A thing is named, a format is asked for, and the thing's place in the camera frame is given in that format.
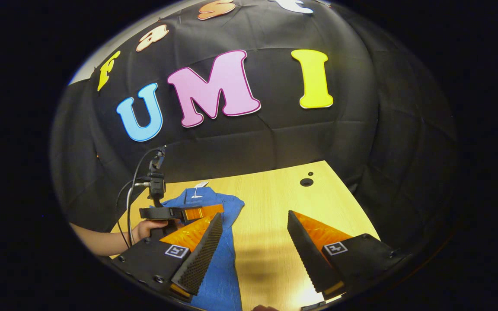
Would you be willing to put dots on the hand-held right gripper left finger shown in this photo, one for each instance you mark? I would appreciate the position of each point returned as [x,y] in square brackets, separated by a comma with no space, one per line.
[203,255]

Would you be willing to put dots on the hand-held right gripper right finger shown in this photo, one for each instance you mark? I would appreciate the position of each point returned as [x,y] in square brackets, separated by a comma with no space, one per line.
[309,255]

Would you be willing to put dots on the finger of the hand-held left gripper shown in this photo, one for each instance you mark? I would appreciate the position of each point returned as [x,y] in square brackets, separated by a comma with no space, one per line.
[162,213]

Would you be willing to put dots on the black backdrop cloth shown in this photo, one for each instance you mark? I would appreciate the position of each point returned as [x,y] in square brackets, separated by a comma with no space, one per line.
[275,142]

